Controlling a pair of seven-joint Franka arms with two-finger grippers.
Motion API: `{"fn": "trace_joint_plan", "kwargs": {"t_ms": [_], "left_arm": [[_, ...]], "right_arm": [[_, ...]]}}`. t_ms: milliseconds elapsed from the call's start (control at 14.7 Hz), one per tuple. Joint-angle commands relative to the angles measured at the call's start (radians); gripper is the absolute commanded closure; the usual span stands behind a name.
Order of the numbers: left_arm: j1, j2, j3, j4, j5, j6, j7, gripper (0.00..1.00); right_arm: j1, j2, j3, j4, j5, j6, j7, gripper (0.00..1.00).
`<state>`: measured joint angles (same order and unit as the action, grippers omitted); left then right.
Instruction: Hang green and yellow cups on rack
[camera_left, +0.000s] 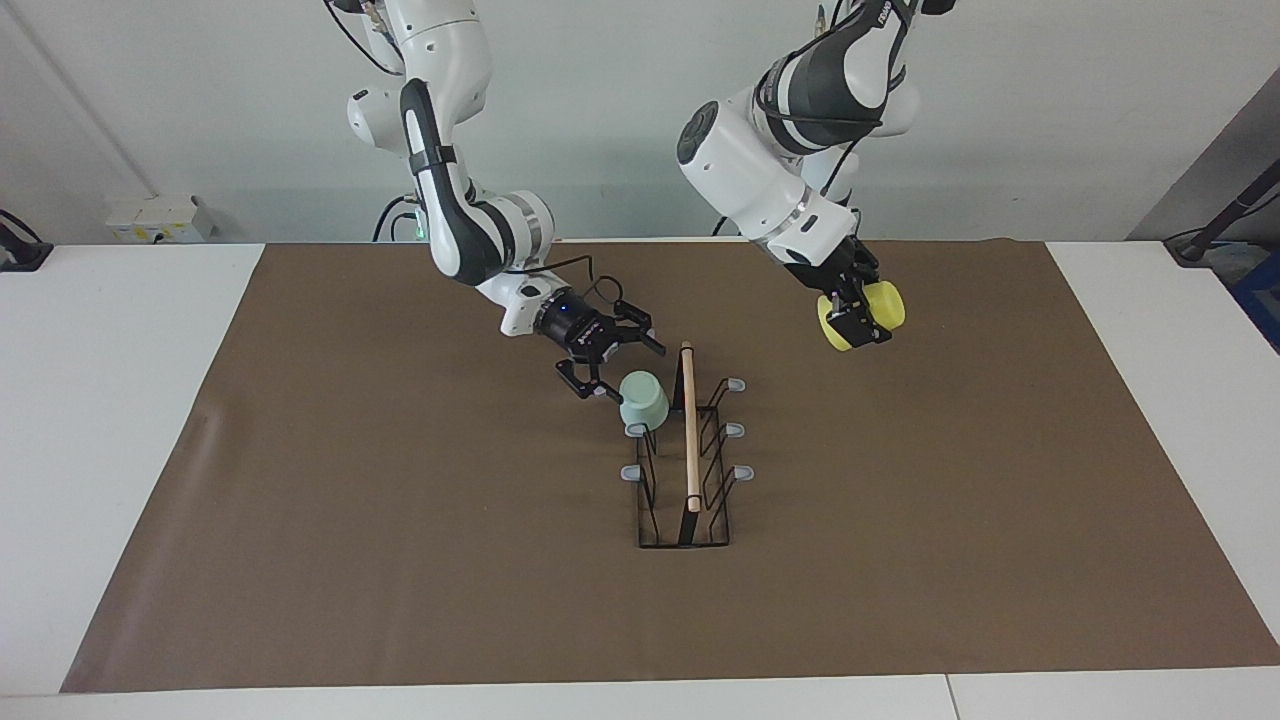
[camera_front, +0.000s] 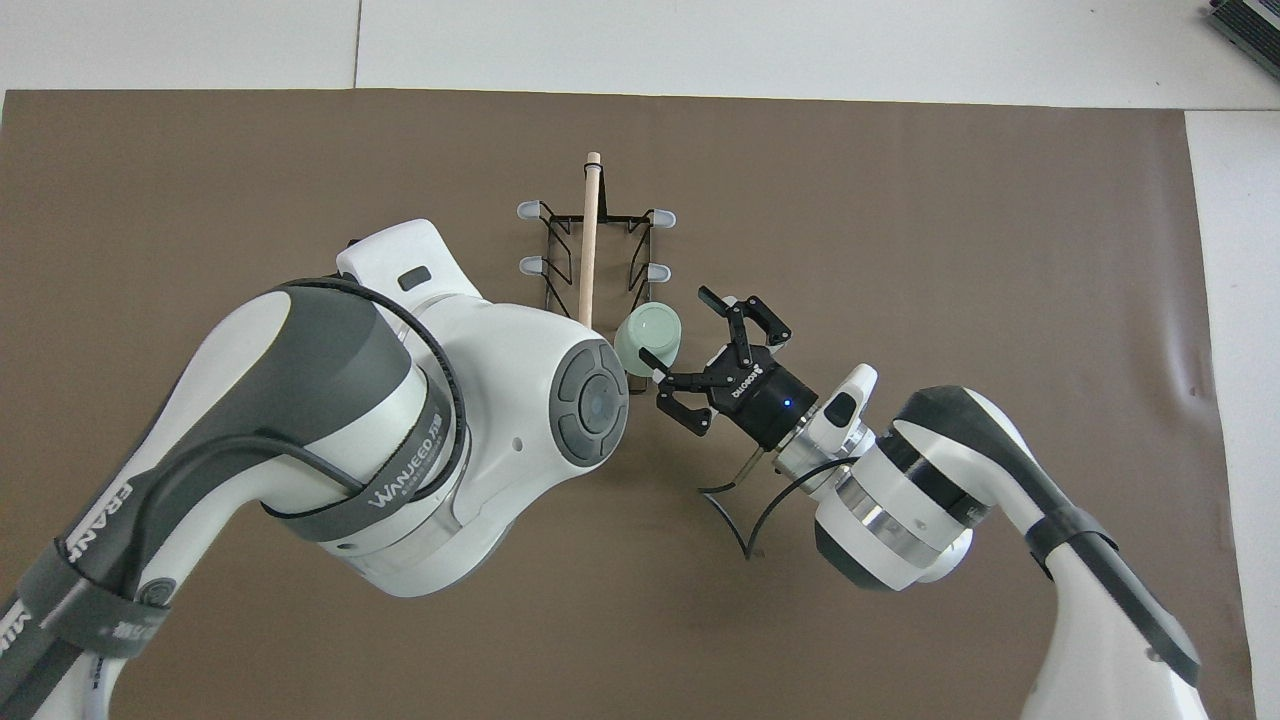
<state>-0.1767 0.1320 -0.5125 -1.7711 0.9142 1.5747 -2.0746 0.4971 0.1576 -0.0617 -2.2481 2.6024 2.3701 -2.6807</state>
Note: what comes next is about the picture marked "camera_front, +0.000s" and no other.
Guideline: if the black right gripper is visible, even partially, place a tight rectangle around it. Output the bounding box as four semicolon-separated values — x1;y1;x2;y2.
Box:
640;286;821;452

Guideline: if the pale green plastic cup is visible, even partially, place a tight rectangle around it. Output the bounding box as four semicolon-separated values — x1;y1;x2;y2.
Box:
613;303;683;379

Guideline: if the brown paper table mat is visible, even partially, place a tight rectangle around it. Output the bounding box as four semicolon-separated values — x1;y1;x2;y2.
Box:
0;88;1256;720

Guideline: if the grey ribbed device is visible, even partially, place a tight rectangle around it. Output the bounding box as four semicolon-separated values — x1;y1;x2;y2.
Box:
1205;0;1280;81

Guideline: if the black wire cup rack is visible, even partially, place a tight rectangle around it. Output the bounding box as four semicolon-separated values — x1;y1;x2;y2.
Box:
516;151;677;396

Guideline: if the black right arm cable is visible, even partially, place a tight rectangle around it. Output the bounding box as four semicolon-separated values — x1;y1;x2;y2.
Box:
697;448;863;561

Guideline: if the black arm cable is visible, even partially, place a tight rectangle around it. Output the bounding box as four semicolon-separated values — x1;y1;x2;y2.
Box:
120;278;473;601
697;448;863;561

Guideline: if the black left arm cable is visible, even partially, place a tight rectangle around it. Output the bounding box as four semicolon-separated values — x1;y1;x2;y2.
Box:
120;278;473;601

